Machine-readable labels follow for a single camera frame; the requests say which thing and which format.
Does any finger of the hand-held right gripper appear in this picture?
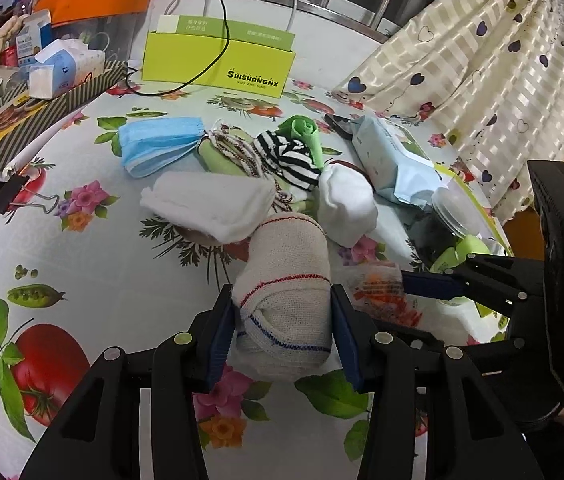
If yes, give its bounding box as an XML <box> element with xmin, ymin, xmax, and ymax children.
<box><xmin>401</xmin><ymin>252</ymin><xmax>545</xmax><ymax>318</ymax></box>
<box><xmin>457</xmin><ymin>332</ymin><xmax>530</xmax><ymax>376</ymax></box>

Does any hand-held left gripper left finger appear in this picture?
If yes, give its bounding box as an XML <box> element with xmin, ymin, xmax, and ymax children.
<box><xmin>22</xmin><ymin>285</ymin><xmax>237</xmax><ymax>480</ymax></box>

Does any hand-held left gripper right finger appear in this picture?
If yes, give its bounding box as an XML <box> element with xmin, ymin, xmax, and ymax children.
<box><xmin>329</xmin><ymin>284</ymin><xmax>545</xmax><ymax>480</ymax></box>

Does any clear bag with orange print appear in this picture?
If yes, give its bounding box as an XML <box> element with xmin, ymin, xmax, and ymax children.
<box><xmin>334</xmin><ymin>260</ymin><xmax>425</xmax><ymax>328</ymax></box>

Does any beige striped towel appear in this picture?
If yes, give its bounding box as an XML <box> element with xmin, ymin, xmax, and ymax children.
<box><xmin>232</xmin><ymin>211</ymin><xmax>333</xmax><ymax>383</ymax></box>

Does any lime green small bottle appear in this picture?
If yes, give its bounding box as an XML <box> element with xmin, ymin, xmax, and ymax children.
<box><xmin>429</xmin><ymin>234</ymin><xmax>493</xmax><ymax>306</ymax></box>

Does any clear plastic jar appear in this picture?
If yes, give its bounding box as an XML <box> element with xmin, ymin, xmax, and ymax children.
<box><xmin>429</xmin><ymin>185</ymin><xmax>488</xmax><ymax>238</ymax></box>

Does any floral vegetable print tablecloth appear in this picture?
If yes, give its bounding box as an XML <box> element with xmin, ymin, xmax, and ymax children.
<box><xmin>0</xmin><ymin>77</ymin><xmax>513</xmax><ymax>480</ymax></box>

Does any white folded sock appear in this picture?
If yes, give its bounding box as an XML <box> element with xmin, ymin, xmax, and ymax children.
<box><xmin>317</xmin><ymin>164</ymin><xmax>379</xmax><ymax>248</ymax></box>

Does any white folded cloth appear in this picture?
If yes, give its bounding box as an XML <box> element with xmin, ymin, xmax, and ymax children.
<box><xmin>139</xmin><ymin>171</ymin><xmax>290</xmax><ymax>243</ymax></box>

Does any wet wipes pack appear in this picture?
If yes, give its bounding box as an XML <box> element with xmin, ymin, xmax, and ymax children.
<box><xmin>351</xmin><ymin>115</ymin><xmax>442</xmax><ymax>206</ymax></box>

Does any black white striped sock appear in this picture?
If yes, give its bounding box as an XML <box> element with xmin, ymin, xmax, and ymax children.
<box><xmin>253</xmin><ymin>130</ymin><xmax>323</xmax><ymax>193</ymax></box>

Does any blue face mask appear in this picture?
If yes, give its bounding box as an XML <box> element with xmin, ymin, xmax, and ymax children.
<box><xmin>118</xmin><ymin>116</ymin><xmax>207</xmax><ymax>179</ymax></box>

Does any cream heart print curtain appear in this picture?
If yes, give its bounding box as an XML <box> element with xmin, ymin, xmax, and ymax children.
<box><xmin>332</xmin><ymin>0</ymin><xmax>564</xmax><ymax>221</ymax></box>

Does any black binder clip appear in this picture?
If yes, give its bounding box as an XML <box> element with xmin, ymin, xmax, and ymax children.
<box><xmin>0</xmin><ymin>172</ymin><xmax>61</xmax><ymax>216</ymax></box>

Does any lime green cardboard box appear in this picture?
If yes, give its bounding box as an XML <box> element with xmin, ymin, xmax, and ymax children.
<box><xmin>140</xmin><ymin>16</ymin><xmax>297</xmax><ymax>100</ymax></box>

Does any striped cardboard box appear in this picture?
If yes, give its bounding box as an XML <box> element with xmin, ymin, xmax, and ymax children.
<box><xmin>0</xmin><ymin>60</ymin><xmax>130</xmax><ymax>176</ymax></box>

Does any blue white tissue pack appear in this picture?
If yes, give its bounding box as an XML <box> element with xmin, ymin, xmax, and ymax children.
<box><xmin>26</xmin><ymin>40</ymin><xmax>107</xmax><ymax>100</ymax></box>

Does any small white blue box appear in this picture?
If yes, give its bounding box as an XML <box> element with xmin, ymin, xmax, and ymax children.
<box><xmin>16</xmin><ymin>12</ymin><xmax>53</xmax><ymax>68</ymax></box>

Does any orange lidded clear container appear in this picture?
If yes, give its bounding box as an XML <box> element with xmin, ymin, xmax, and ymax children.
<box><xmin>32</xmin><ymin>0</ymin><xmax>155</xmax><ymax>48</ymax></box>

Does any metal window frame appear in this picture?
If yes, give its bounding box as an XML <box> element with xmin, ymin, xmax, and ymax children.
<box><xmin>152</xmin><ymin>0</ymin><xmax>463</xmax><ymax>43</ymax></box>

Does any black cable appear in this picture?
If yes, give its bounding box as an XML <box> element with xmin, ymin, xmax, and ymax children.
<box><xmin>134</xmin><ymin>0</ymin><xmax>233</xmax><ymax>97</ymax></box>

